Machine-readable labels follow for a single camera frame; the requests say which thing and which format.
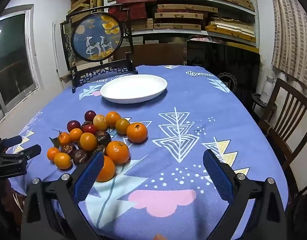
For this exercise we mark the white thermos jug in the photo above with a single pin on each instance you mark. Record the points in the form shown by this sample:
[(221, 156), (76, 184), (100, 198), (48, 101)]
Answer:
[(266, 91)]

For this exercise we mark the window with white frame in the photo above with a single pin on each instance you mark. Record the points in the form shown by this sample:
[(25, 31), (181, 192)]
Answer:
[(11, 62)]

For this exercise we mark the stack of dark red boxes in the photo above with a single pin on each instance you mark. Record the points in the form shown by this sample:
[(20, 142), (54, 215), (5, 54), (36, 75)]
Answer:
[(133, 8)]

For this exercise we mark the brown wooden chair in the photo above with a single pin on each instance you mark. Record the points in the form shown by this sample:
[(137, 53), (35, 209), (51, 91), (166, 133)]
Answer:
[(292, 90)]

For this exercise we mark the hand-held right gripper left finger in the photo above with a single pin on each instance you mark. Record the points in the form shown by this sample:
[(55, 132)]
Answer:
[(89, 175)]

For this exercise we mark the tangerine with green leaf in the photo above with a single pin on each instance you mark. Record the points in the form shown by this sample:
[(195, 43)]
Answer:
[(64, 139)]

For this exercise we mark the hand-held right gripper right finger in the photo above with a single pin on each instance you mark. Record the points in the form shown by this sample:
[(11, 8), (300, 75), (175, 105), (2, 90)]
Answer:
[(217, 175)]

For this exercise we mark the white oval plate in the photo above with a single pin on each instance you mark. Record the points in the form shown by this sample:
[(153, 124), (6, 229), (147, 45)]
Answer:
[(133, 88)]

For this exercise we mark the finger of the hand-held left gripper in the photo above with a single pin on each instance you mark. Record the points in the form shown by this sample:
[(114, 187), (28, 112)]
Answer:
[(11, 140), (31, 151)]

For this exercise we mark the stack of tan wooden boxes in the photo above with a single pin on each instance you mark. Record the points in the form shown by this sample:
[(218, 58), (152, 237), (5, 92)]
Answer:
[(183, 17)]

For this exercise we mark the brown wooden cabinet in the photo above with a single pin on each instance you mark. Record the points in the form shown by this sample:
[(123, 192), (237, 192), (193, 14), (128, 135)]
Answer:
[(156, 53)]

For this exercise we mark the white metal shelf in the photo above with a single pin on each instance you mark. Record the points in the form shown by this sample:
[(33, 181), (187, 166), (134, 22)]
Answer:
[(168, 33)]

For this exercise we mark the orange tangerine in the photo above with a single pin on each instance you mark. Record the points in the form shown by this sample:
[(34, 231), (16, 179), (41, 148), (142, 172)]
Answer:
[(53, 154), (76, 135), (137, 132), (62, 160), (118, 152), (113, 119), (109, 169)]

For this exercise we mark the checked beige curtain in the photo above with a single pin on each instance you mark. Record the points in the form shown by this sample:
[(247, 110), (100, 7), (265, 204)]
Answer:
[(291, 30)]

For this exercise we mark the pink cloth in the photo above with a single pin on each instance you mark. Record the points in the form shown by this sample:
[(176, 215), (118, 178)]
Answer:
[(206, 39)]

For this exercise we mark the blue patterned tablecloth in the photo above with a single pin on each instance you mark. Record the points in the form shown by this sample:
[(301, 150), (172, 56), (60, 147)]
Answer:
[(181, 105)]

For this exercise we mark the round embroidered table screen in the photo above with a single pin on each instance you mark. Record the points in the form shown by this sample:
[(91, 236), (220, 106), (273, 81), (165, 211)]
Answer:
[(98, 37)]

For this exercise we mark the black round side table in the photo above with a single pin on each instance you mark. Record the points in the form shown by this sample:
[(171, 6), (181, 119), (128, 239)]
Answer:
[(264, 107)]

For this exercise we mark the yellow orange plum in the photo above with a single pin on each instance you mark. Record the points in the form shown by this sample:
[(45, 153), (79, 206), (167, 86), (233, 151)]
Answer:
[(88, 141), (122, 126), (100, 122)]

